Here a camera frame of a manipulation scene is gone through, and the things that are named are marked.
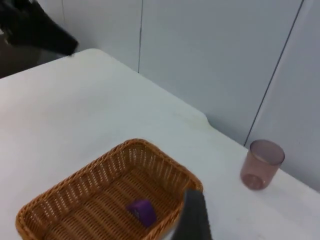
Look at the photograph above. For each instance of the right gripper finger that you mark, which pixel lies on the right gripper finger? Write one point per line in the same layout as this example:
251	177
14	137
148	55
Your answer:
195	220

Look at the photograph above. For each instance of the purple triangular block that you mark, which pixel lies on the purple triangular block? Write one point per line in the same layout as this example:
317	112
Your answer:
143	211

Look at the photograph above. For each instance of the pale brown wicker basket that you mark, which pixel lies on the pale brown wicker basket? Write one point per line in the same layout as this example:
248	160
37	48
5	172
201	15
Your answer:
82	200

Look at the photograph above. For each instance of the clear pinkish cup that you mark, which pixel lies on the clear pinkish cup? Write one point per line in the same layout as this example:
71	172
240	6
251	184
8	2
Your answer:
261	167

